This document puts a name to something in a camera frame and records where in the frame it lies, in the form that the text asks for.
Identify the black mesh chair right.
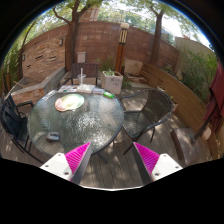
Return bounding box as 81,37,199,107
119,88,174,155

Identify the dark red folded umbrella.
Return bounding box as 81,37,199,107
190,62,224,143

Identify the round glass patio table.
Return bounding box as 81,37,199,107
28,91,124,156

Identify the dark wooden chair back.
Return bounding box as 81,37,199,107
64,63,98,84

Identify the left tree trunk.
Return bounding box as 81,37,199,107
53,0,87,71

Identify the white square planter box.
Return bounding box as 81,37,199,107
101,71,123,94

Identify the open white book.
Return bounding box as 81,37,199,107
77,84,95,93

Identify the small light blue booklet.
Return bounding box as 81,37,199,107
92,87,105,95

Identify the right tree trunk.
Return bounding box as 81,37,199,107
150,4,165,66

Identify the green small object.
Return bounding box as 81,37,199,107
103,92,114,99

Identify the tree trunk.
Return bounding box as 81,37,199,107
150,4,165,66
53,0,87,71

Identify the grey computer mouse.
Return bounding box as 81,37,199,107
46,132,60,141

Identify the black chair left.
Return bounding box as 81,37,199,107
0,94,42,163

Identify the wooden lamp post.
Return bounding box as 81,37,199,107
115,22,129,72

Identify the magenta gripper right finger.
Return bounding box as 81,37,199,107
133,142,182,185

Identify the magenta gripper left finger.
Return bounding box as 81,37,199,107
41,142,92,185

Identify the flat magazine on table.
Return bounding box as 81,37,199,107
58,85,78,93

